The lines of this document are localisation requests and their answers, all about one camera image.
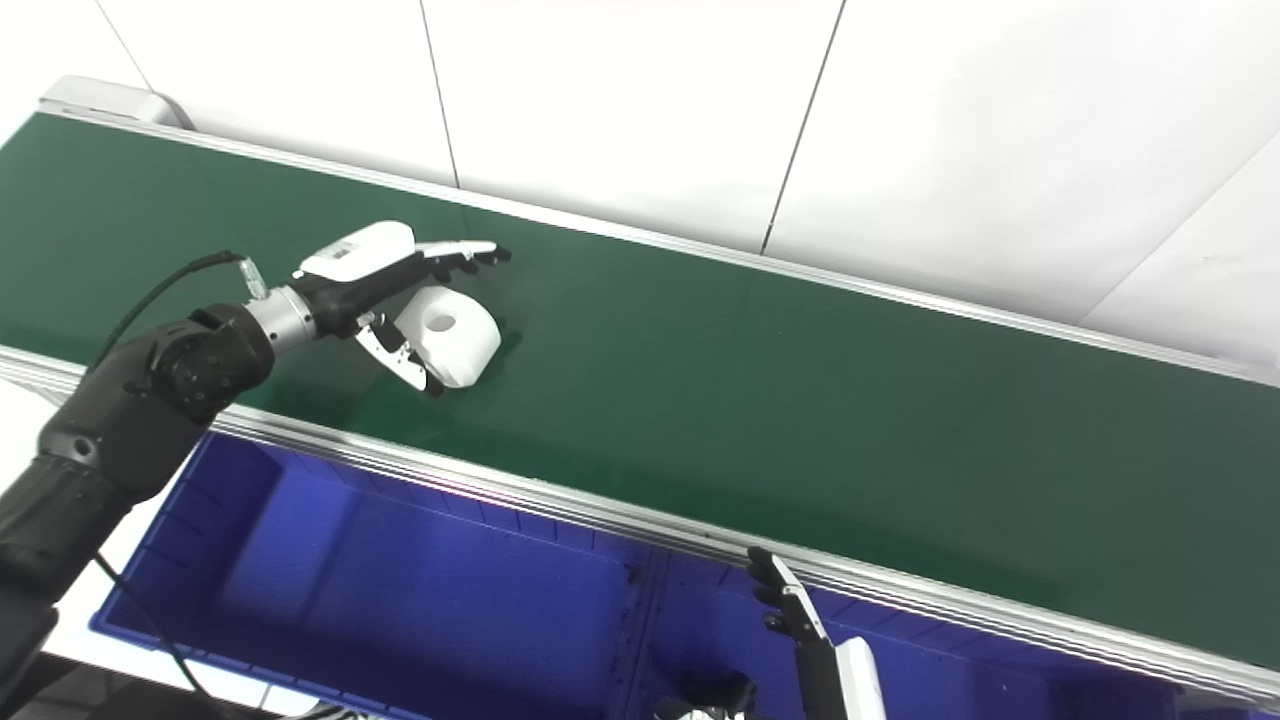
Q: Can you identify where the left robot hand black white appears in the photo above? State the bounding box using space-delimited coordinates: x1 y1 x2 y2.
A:
290 221 514 397

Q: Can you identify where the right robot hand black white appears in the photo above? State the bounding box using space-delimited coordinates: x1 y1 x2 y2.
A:
655 546 884 720

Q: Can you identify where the white cylindrical plastic part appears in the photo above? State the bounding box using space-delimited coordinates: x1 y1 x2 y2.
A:
394 287 502 390

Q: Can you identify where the blue plastic bin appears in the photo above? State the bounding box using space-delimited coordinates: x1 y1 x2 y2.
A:
90 430 663 720
620 548 1280 720

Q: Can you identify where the green conveyor belt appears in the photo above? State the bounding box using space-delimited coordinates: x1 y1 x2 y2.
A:
0 112 1280 673
0 75 1280 703

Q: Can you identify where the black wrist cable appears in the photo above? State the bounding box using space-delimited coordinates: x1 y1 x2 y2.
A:
88 250 269 373

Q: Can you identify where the thin black cable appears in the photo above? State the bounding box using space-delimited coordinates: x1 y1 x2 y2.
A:
93 553 236 720

